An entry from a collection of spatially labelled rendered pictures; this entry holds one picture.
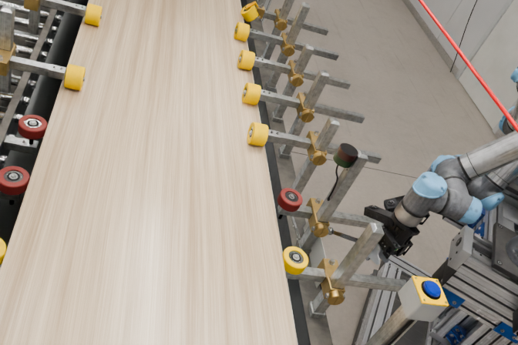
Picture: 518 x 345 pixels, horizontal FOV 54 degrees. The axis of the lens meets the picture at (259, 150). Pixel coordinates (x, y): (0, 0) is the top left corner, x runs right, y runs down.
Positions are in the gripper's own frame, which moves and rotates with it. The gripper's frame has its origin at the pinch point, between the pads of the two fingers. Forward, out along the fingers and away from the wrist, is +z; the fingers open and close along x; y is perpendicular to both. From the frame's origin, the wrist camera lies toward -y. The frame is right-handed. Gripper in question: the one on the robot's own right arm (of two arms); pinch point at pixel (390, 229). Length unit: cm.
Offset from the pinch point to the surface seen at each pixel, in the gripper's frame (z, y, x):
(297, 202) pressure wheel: -7.9, -40.7, -2.6
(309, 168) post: -5.2, -30.8, 19.3
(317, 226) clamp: -3.5, -32.1, -7.1
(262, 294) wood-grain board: -7, -57, -39
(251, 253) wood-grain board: -7, -59, -25
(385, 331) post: -22, -32, -55
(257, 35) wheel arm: -13, -46, 98
